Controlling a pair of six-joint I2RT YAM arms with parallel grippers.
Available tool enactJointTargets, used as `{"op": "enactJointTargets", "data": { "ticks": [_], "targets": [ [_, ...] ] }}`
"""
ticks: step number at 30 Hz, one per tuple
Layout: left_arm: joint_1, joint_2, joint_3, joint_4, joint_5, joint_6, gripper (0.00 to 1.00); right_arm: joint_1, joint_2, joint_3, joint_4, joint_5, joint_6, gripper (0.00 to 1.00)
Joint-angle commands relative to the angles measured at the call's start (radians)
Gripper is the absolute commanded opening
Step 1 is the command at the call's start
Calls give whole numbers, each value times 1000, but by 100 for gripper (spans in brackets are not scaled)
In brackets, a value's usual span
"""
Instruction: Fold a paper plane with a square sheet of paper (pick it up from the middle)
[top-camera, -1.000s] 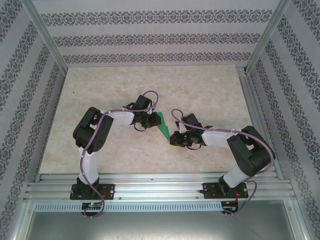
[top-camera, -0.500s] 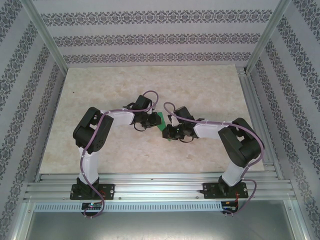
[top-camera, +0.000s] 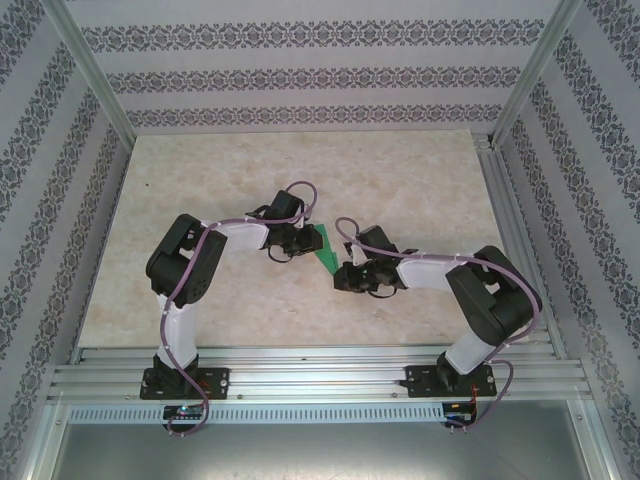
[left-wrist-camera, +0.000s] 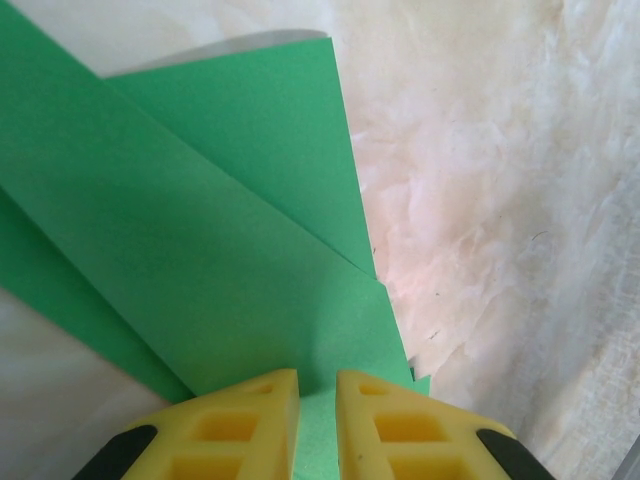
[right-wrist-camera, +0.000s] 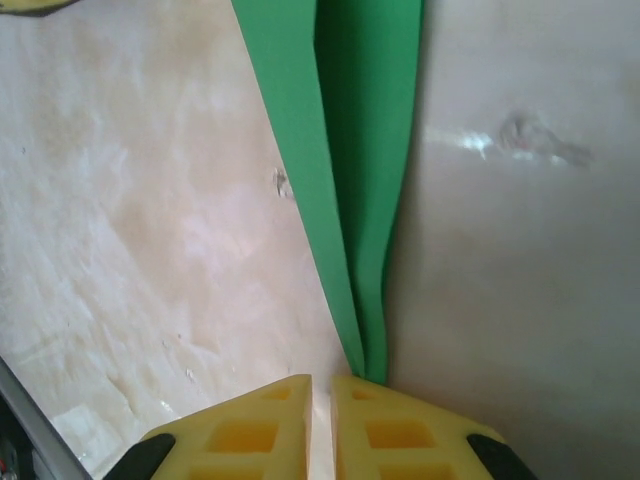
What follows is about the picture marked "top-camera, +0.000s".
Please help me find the green square paper sheet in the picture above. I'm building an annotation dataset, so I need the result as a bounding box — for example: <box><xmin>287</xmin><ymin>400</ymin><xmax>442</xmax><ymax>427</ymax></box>
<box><xmin>313</xmin><ymin>223</ymin><xmax>342</xmax><ymax>277</ymax></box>

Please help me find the grey metal sheet tray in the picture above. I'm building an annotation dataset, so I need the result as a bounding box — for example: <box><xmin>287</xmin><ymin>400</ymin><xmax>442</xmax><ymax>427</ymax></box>
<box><xmin>42</xmin><ymin>404</ymin><xmax>617</xmax><ymax>480</ymax></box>

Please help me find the right small circuit board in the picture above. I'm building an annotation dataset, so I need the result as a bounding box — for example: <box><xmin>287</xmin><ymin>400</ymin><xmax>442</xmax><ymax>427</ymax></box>
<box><xmin>444</xmin><ymin>401</ymin><xmax>477</xmax><ymax>424</ymax></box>

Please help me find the small circuit board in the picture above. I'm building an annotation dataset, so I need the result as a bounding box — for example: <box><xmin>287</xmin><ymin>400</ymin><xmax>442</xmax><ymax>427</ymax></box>
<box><xmin>163</xmin><ymin>404</ymin><xmax>206</xmax><ymax>421</ymax></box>
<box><xmin>444</xmin><ymin>401</ymin><xmax>477</xmax><ymax>424</ymax></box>

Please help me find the left small circuit board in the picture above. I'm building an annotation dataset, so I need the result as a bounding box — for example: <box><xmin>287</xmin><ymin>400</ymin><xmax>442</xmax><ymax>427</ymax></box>
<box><xmin>163</xmin><ymin>404</ymin><xmax>206</xmax><ymax>421</ymax></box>

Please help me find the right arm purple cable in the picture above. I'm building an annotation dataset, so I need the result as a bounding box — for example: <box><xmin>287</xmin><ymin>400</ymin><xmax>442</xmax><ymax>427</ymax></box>
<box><xmin>334</xmin><ymin>216</ymin><xmax>545</xmax><ymax>434</ymax></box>

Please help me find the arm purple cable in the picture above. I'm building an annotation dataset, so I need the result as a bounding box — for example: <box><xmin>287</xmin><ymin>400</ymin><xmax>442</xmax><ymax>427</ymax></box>
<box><xmin>334</xmin><ymin>216</ymin><xmax>545</xmax><ymax>434</ymax></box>
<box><xmin>158</xmin><ymin>179</ymin><xmax>322</xmax><ymax>437</ymax></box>

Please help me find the aluminium side rail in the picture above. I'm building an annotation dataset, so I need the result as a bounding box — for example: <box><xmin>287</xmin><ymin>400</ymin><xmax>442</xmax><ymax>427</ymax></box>
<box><xmin>472</xmin><ymin>132</ymin><xmax>569</xmax><ymax>359</ymax></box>

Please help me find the aluminium mounting rail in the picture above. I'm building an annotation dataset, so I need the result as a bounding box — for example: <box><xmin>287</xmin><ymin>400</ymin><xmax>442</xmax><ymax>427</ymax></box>
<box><xmin>47</xmin><ymin>344</ymin><xmax>594</xmax><ymax>402</ymax></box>

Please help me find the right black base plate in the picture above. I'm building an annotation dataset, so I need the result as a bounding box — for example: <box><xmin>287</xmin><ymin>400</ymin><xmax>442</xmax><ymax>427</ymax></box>
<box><xmin>404</xmin><ymin>364</ymin><xmax>499</xmax><ymax>399</ymax></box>

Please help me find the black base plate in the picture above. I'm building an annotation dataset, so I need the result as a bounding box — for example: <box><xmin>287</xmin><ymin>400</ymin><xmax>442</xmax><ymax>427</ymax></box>
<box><xmin>404</xmin><ymin>364</ymin><xmax>499</xmax><ymax>399</ymax></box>
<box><xmin>139</xmin><ymin>366</ymin><xmax>232</xmax><ymax>401</ymax></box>

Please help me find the slotted grey cable duct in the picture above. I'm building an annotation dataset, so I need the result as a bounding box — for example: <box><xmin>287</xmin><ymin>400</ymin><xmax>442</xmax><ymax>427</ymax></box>
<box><xmin>67</xmin><ymin>403</ymin><xmax>447</xmax><ymax>424</ymax></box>

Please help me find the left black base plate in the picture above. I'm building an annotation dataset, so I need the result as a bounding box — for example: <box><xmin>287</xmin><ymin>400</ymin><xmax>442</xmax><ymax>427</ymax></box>
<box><xmin>139</xmin><ymin>366</ymin><xmax>232</xmax><ymax>401</ymax></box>

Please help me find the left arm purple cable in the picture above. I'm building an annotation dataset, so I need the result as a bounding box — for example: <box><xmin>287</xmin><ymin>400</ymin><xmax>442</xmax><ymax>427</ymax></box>
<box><xmin>158</xmin><ymin>179</ymin><xmax>322</xmax><ymax>437</ymax></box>

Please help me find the right aluminium frame post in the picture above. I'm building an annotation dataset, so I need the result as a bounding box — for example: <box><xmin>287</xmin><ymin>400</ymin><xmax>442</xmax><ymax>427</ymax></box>
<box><xmin>489</xmin><ymin>0</ymin><xmax>586</xmax><ymax>149</ymax></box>

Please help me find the aluminium frame post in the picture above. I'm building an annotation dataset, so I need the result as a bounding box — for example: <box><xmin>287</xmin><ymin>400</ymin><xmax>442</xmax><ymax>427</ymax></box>
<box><xmin>42</xmin><ymin>0</ymin><xmax>139</xmax><ymax>151</ymax></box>
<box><xmin>489</xmin><ymin>0</ymin><xmax>586</xmax><ymax>149</ymax></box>

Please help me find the left aluminium frame post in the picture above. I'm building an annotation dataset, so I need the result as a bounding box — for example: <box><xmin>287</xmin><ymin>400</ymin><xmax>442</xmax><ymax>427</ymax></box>
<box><xmin>42</xmin><ymin>0</ymin><xmax>139</xmax><ymax>151</ymax></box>

